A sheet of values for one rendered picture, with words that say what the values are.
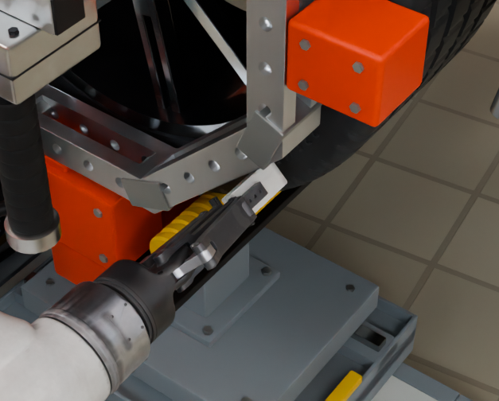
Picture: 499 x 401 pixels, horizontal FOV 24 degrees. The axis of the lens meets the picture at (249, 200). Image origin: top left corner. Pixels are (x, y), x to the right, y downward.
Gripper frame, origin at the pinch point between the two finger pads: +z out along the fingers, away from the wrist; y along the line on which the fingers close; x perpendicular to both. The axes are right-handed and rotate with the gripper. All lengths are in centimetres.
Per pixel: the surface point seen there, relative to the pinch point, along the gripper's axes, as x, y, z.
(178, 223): -0.2, -14.7, 0.1
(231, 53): 12.0, 1.1, 6.6
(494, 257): -46, -44, 67
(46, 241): 9.9, 7.0, -25.0
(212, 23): 15.5, 1.2, 6.7
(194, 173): 5.1, -1.1, -3.9
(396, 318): -35, -34, 33
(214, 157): 5.6, 3.0, -3.9
